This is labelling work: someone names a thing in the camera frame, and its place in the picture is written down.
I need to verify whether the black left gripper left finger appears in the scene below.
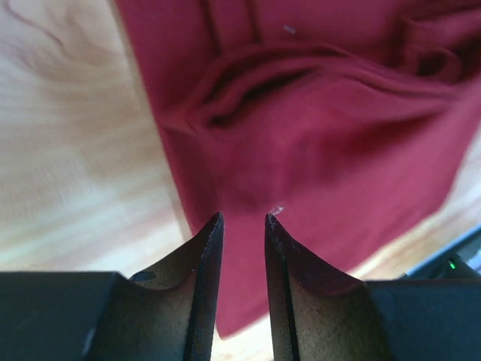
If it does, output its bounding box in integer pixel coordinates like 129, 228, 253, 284
1, 214, 224, 360

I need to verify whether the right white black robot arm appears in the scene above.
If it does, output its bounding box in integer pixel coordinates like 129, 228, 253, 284
401, 226, 480, 280

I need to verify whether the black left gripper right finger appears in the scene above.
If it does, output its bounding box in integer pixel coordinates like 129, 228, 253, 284
265, 215, 480, 360

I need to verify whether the dark red t-shirt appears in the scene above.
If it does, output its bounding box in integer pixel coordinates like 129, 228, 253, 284
116, 1, 480, 337

